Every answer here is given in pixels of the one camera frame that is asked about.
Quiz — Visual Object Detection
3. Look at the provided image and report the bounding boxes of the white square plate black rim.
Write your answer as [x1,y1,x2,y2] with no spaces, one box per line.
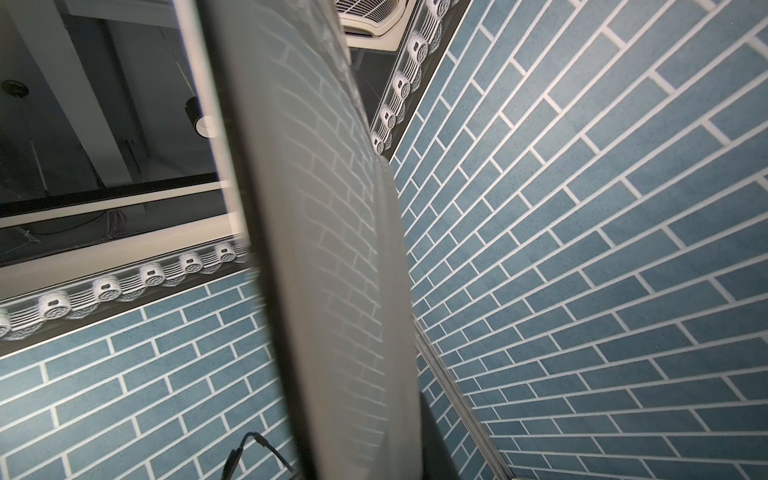
[174,1,424,479]

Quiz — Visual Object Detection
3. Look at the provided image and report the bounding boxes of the ceiling air conditioner unit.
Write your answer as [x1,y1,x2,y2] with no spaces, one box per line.
[335,0,418,52]

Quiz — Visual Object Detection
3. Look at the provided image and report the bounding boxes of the black cable loop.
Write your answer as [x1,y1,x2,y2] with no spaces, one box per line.
[220,430,295,480]

